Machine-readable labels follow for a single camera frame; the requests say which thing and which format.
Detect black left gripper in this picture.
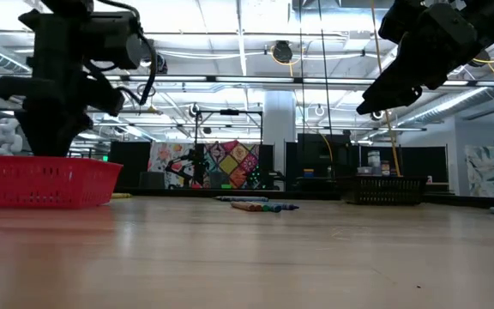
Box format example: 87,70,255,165
0,70,126,158

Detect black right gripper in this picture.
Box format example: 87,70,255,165
356,0,494,117

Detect red plastic basket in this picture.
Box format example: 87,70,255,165
0,154,124,210

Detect white robot figure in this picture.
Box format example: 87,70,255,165
0,117,25,157

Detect stacked storage containers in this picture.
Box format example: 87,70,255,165
366,149,383,176

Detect black partition panel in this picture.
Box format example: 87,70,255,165
108,140,152,189
360,144,449,181

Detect black plastic basket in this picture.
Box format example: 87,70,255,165
336,174,430,206

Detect black cabinet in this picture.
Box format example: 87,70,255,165
285,132,359,191

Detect floral patterned cloth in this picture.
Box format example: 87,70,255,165
148,141,199,189

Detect white building column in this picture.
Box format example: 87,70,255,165
262,89,297,175

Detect leaf patterned cloth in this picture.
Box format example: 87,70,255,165
464,140,494,200

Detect long ceiling light bar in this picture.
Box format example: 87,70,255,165
0,73,494,88

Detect colourful patchwork quilt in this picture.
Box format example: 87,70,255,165
203,139,262,191

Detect yellow cable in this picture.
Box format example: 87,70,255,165
369,0,402,178

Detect black hanging cable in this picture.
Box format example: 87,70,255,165
298,0,305,139

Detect black ceiling cable reel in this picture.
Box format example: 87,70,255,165
271,39,294,64

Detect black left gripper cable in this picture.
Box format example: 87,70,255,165
81,0,159,108

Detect black aluminium frame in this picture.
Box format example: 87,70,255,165
113,185,494,212

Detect black background rig frame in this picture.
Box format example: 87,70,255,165
193,108,265,190

